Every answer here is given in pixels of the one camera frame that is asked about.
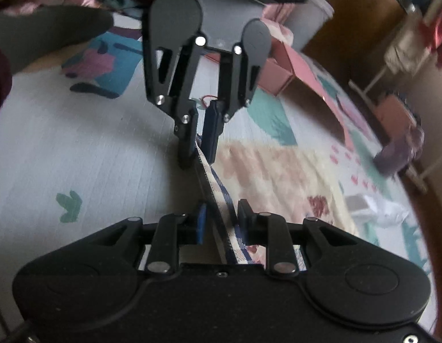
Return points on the white bucket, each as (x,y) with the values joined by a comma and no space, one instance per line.
(310,25)

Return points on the animal print play mat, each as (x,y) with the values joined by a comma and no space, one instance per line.
(81,143)

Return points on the purple bottle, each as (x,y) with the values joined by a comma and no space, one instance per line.
(399,153)

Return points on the pink storage case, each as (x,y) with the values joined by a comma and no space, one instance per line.
(394,110)

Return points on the white drying rack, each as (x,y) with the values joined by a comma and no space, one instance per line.
(371,82)

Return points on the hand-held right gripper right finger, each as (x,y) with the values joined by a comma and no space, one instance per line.
(242,218)

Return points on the red clothes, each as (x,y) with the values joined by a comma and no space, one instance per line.
(439,32)

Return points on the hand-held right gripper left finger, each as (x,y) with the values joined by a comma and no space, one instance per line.
(202,221)

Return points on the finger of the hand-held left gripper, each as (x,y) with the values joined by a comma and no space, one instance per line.
(187,139)
(211,128)

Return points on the pink cardboard box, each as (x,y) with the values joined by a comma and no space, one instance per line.
(299,71)

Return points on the crumpled white plastic bag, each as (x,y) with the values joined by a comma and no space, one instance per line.
(381,210)

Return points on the printed cream shopping bag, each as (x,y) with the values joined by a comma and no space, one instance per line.
(278,178)

